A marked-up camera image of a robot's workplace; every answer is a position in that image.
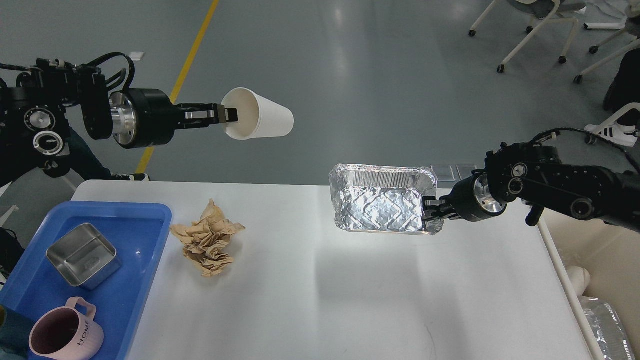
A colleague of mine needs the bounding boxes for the white chair right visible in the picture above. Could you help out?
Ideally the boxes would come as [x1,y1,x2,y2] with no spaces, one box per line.
[574,15,640,86]

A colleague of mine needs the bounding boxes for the pink mug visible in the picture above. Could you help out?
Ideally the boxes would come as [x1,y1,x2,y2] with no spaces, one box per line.
[29,296,105,360]

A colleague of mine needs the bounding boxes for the beige plastic bin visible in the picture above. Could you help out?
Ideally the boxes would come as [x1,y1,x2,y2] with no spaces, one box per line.
[542,210,640,359]

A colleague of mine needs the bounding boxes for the aluminium foil tray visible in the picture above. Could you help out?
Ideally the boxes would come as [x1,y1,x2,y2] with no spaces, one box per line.
[328,163,444,235]

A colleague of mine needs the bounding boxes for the white office chair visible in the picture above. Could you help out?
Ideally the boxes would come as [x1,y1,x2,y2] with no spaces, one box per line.
[496,0,587,74]

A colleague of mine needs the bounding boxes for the person leg with sneaker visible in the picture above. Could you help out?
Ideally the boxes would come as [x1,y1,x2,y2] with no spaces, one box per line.
[584,50,640,148]

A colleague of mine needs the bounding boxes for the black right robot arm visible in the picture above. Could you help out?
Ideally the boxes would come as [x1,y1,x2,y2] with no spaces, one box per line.
[422,127,640,232]

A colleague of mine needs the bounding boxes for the black cables at left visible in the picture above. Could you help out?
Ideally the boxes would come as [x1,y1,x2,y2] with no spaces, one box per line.
[0,227,26,281]

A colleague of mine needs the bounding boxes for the blue plastic tray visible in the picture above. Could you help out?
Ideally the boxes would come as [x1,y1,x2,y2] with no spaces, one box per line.
[0,201,172,360]

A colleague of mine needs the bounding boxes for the steel rectangular container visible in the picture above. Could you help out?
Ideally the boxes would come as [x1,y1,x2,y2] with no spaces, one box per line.
[45,222,122,291]

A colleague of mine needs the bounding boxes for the white paper cup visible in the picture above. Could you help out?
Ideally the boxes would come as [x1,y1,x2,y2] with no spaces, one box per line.
[221,88,295,141]

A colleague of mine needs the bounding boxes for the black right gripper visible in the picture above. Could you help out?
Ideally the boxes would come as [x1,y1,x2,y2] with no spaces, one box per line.
[422,173,507,223]

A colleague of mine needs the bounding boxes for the white chair near sneaker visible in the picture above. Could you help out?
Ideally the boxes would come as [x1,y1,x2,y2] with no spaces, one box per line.
[584,102,640,148]

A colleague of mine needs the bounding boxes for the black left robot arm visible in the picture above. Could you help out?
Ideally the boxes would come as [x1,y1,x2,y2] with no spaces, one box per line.
[0,52,239,186]

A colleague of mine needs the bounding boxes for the floor socket plate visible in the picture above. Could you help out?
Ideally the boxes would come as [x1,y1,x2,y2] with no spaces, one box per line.
[455,164,478,180]
[432,164,457,183]

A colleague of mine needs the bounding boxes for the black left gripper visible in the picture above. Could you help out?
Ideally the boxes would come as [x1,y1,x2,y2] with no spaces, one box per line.
[109,88,238,150]

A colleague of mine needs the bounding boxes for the brown paper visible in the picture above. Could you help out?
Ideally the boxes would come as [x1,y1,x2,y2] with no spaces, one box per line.
[169,198,246,278]

